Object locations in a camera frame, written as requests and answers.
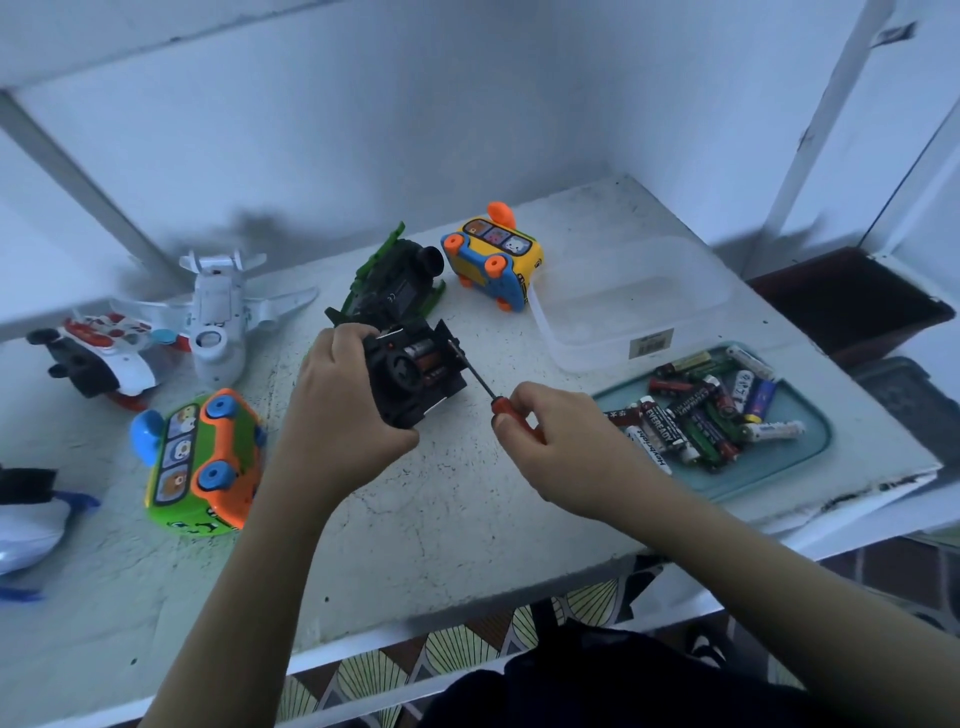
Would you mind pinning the pile of batteries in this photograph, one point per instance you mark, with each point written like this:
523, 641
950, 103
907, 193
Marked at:
698, 420

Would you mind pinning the clear plastic container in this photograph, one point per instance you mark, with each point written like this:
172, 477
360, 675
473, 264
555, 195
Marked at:
630, 300

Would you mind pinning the yellow orange toy car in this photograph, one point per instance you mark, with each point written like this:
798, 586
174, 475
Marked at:
495, 263

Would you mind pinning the person's right hand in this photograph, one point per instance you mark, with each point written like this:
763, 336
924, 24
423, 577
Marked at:
578, 458

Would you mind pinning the person's dark trousers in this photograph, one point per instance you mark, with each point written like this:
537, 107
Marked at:
630, 683

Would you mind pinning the person's left hand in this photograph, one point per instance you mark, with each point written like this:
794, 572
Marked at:
338, 420

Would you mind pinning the white blue toy vehicle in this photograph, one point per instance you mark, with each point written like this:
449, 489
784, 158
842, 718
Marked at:
27, 533

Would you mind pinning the red screwdriver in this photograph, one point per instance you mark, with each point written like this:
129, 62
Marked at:
507, 404

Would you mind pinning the dark brown storage box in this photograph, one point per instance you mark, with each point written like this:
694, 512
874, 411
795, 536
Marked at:
848, 300

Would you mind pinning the green orange toy car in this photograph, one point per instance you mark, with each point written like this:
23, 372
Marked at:
203, 465

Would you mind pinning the white toy airplane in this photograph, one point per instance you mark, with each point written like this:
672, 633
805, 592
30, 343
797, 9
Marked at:
218, 315

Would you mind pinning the black white toy car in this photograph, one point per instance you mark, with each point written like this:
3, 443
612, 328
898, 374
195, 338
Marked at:
413, 368

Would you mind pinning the person's left forearm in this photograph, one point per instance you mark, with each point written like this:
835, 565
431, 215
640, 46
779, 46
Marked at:
225, 615

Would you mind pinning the teal container lid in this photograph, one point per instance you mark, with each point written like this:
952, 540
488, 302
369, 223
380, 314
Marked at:
788, 458

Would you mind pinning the red white toy vehicle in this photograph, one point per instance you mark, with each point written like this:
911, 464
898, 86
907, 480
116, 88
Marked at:
105, 357

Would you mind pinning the person's right forearm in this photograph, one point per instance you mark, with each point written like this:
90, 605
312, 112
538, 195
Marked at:
795, 600

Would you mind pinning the dark green toy helicopter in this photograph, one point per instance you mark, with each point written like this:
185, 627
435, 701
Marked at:
390, 278

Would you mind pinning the grey storage box lid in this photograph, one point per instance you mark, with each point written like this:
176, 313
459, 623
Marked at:
923, 413

